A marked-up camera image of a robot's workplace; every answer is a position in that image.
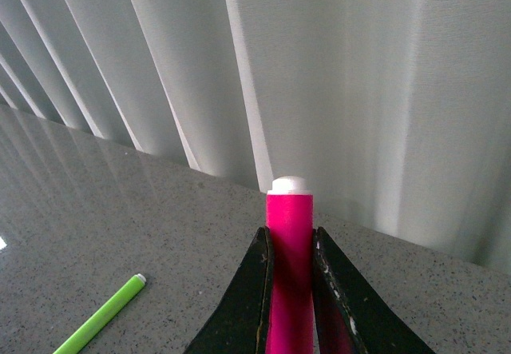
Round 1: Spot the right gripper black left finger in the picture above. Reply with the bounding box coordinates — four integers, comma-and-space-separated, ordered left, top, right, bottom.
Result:
184, 227, 275, 353

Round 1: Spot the green pen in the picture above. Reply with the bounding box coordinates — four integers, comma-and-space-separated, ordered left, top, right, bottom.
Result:
54, 273, 147, 354

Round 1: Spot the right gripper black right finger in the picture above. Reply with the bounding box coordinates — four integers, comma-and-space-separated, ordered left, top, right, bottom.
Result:
312, 227, 433, 353

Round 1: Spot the pink pen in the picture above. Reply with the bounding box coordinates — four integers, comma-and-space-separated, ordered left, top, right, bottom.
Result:
266, 176, 314, 353

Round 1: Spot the white curtain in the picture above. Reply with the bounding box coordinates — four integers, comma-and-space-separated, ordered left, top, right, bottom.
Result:
1, 0, 510, 272

